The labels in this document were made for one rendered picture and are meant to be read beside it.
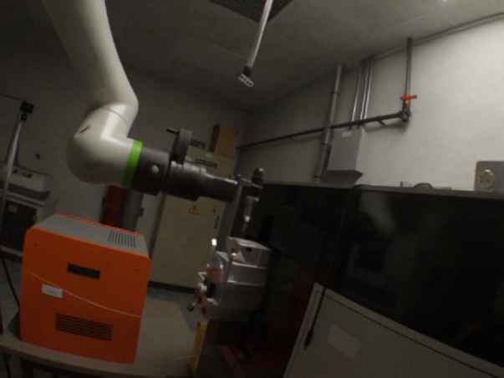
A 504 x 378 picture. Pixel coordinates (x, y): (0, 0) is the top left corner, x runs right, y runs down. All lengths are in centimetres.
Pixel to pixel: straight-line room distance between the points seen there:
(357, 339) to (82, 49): 60
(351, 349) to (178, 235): 342
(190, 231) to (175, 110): 169
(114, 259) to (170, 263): 289
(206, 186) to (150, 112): 356
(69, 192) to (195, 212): 176
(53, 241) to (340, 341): 82
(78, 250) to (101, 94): 53
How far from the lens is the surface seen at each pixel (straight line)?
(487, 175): 58
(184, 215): 368
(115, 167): 50
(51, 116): 420
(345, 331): 42
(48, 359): 107
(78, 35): 51
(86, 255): 93
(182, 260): 381
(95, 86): 55
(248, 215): 59
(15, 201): 360
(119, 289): 96
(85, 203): 402
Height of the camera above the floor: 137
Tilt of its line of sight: 4 degrees up
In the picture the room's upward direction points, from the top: 14 degrees clockwise
